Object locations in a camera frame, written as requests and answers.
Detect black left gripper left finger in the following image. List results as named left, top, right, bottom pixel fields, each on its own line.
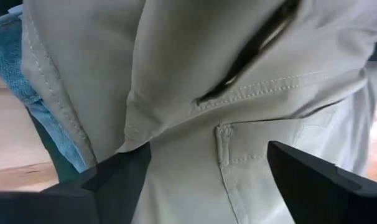
left=0, top=142, right=152, bottom=224

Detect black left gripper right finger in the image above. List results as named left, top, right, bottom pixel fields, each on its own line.
left=267, top=140, right=377, bottom=224

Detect dark green button shirt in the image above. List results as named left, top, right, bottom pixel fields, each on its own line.
left=26, top=105, right=81, bottom=185

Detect light blue shirt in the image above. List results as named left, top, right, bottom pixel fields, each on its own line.
left=0, top=5, right=90, bottom=174

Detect beige khaki garment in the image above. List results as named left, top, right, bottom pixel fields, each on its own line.
left=20, top=0, right=377, bottom=224

